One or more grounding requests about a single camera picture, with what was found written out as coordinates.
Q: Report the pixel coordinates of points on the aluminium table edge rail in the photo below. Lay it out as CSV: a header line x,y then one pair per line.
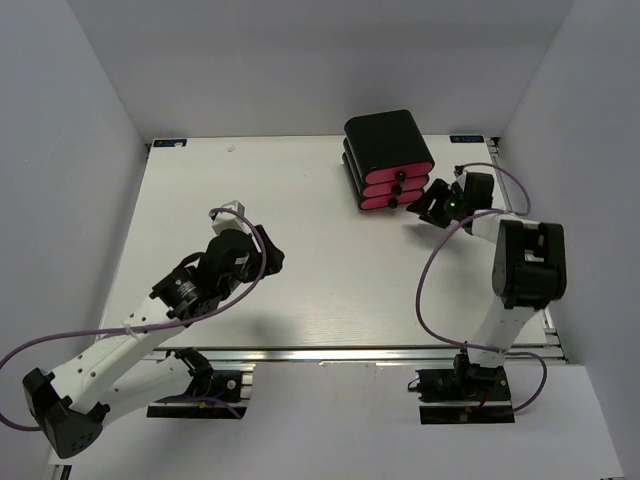
x,y
331,355

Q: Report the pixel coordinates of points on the blue corner label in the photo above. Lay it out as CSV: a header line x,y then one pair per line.
x,y
465,139
169,143

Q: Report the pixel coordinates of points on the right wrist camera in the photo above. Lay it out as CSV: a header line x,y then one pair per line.
x,y
460,173

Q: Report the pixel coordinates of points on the left blue corner label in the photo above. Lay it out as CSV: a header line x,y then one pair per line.
x,y
169,143

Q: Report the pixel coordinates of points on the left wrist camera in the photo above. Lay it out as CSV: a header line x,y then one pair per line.
x,y
225,218

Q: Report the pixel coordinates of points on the right blue corner label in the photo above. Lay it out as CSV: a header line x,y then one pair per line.
x,y
465,139

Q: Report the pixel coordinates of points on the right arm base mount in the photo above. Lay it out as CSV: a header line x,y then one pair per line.
x,y
463,394

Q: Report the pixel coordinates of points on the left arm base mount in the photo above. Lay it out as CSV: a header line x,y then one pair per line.
x,y
213,393

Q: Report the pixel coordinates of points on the white foam board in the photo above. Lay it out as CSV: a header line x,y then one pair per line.
x,y
358,421

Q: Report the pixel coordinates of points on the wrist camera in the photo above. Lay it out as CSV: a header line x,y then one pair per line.
x,y
460,173
225,218

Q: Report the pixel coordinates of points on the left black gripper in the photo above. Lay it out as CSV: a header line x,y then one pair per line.
x,y
274,255

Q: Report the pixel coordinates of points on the black drawer cabinet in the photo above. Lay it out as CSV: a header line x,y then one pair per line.
x,y
381,140

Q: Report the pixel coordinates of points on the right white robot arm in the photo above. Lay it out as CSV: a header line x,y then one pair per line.
x,y
528,272

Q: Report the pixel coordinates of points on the pink top drawer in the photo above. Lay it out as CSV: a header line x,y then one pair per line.
x,y
398,173

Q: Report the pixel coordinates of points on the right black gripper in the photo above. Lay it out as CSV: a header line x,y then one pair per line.
x,y
438,189

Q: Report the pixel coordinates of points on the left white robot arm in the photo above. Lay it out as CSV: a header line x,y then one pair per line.
x,y
74,402

